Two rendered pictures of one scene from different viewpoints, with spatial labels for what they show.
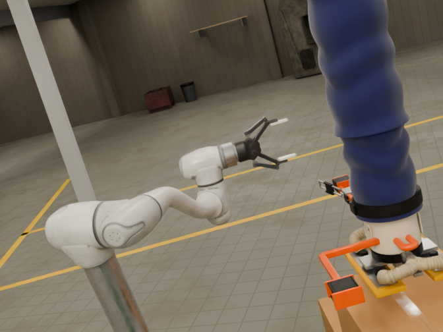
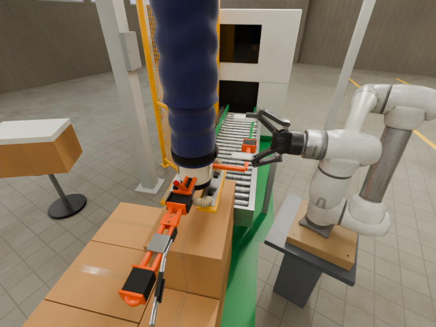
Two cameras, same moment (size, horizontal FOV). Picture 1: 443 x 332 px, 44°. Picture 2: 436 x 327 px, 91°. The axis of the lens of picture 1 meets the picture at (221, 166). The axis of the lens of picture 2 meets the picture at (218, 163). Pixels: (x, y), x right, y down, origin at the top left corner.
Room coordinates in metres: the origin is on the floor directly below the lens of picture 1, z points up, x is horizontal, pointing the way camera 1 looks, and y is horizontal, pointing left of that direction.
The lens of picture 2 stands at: (2.58, -0.21, 1.89)
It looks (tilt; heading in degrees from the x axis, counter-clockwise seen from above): 35 degrees down; 191
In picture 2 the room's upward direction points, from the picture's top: 1 degrees clockwise
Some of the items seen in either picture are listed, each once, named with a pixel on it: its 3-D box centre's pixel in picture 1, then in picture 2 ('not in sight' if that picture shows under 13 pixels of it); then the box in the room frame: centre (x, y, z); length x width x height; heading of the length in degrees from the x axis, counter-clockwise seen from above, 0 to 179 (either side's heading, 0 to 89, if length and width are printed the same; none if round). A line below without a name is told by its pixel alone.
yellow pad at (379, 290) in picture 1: (372, 265); (213, 185); (1.70, -0.40, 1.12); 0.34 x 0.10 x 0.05; 0
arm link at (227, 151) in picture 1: (228, 155); (311, 144); (1.96, -0.04, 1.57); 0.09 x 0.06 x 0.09; 1
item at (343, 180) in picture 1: (343, 184); (139, 283); (2.30, -0.50, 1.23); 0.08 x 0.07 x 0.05; 0
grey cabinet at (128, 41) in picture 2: not in sight; (131, 51); (0.59, -1.41, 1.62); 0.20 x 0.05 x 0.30; 0
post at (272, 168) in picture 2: not in sight; (270, 178); (0.75, 0.00, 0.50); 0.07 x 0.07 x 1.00; 0
